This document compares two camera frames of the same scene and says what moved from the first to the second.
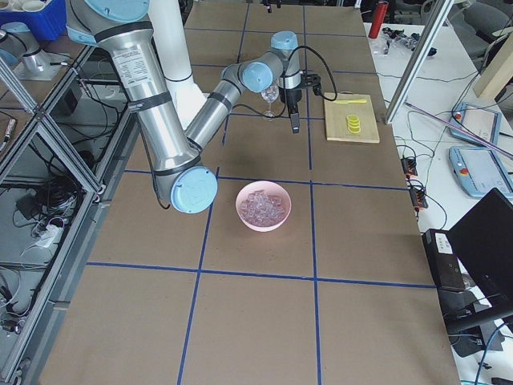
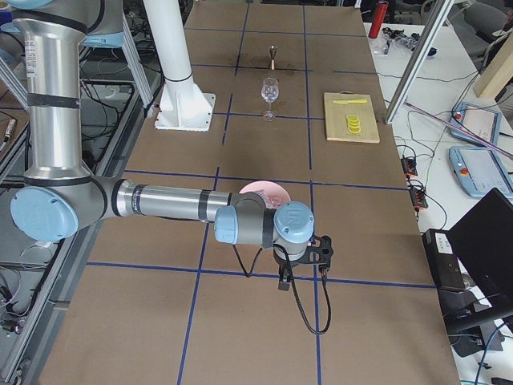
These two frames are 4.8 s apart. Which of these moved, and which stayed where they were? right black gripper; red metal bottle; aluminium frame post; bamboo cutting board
Moved: right black gripper
Stayed: bamboo cutting board; red metal bottle; aluminium frame post
